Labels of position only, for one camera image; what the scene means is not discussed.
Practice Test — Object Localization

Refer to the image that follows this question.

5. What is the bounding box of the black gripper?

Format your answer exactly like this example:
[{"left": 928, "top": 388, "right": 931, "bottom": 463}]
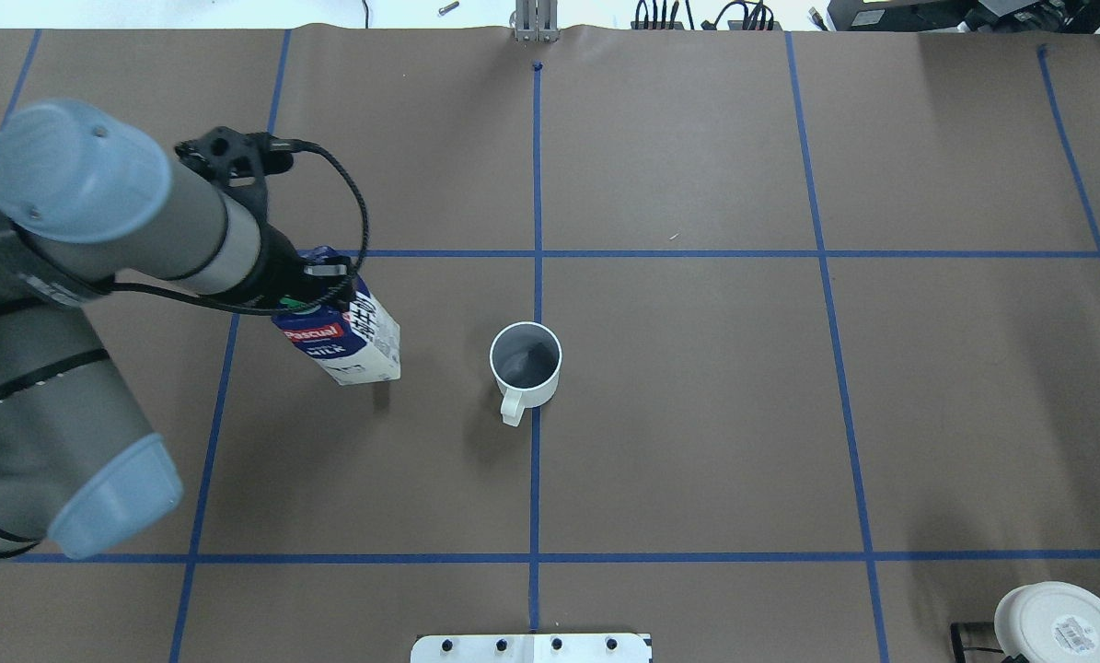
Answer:
[{"left": 260, "top": 226, "right": 355, "bottom": 313}]

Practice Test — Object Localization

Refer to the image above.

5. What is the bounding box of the milk carton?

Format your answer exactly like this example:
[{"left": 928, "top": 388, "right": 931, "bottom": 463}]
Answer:
[{"left": 272, "top": 277, "right": 402, "bottom": 386}]

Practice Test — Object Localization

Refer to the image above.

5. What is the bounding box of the white mug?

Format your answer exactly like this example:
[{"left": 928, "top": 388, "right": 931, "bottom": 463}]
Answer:
[{"left": 488, "top": 320, "right": 563, "bottom": 427}]

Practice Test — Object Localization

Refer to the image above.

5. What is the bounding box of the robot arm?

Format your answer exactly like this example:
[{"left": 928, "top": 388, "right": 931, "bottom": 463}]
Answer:
[{"left": 0, "top": 99, "right": 367, "bottom": 563}]

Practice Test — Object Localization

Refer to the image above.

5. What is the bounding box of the white cup lower rack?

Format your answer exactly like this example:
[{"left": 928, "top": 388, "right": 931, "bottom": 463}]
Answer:
[{"left": 994, "top": 582, "right": 1100, "bottom": 662}]

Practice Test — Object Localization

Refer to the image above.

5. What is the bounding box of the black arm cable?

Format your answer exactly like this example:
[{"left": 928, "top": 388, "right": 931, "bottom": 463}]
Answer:
[{"left": 108, "top": 139, "right": 370, "bottom": 317}]

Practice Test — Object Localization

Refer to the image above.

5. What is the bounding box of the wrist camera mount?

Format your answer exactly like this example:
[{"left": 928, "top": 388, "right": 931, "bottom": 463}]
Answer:
[{"left": 174, "top": 126, "right": 295, "bottom": 216}]

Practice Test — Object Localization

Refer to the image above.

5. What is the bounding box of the aluminium frame post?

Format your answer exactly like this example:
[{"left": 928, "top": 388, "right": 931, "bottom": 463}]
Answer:
[{"left": 512, "top": 0, "right": 561, "bottom": 43}]

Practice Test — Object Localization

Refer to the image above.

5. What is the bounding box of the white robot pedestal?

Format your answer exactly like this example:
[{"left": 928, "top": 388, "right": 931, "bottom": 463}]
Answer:
[{"left": 410, "top": 633, "right": 655, "bottom": 662}]

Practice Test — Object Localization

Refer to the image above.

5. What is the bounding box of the black wire cup rack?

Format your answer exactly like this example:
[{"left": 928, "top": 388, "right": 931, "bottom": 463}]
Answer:
[{"left": 948, "top": 622, "right": 1029, "bottom": 662}]

